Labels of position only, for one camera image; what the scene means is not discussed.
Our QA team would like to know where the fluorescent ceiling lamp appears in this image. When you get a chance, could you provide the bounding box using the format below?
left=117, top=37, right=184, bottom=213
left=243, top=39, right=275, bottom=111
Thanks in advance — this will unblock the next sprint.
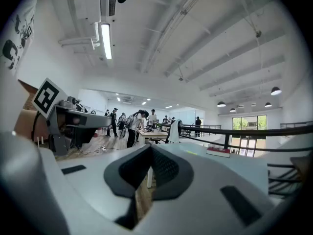
left=100, top=22, right=113, bottom=61

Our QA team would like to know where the wooden table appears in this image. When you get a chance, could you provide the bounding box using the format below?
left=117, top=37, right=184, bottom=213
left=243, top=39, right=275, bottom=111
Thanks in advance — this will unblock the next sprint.
left=136, top=127, right=171, bottom=144

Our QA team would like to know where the white cloth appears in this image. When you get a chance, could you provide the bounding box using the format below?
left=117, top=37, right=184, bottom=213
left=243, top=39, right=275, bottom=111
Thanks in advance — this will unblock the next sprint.
left=167, top=119, right=183, bottom=144

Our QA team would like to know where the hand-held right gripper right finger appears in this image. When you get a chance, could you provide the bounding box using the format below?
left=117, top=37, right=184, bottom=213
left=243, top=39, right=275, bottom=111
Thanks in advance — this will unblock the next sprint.
left=133, top=143, right=291, bottom=235

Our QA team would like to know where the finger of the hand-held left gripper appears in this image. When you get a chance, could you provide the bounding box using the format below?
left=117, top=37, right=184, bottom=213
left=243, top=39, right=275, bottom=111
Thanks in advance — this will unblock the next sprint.
left=72, top=109, right=112, bottom=129

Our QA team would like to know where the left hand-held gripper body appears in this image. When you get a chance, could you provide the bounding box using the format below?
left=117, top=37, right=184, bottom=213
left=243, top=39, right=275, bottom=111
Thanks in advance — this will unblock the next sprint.
left=31, top=77, right=99, bottom=156

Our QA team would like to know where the red hardcover book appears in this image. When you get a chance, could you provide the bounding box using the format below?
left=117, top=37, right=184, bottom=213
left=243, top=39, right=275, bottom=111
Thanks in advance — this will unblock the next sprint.
left=206, top=146, right=231, bottom=158

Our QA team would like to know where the ceiling air conditioner vent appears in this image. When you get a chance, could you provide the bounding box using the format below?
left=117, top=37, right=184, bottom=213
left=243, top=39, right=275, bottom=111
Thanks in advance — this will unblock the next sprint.
left=100, top=0, right=117, bottom=18

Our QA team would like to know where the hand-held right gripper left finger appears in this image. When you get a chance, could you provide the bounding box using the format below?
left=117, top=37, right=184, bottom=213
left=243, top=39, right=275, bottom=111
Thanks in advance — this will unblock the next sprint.
left=0, top=130, right=154, bottom=235

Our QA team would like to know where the black metal railing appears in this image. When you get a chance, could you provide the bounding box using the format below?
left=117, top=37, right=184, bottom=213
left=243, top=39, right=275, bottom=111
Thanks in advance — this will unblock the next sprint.
left=161, top=122, right=313, bottom=197

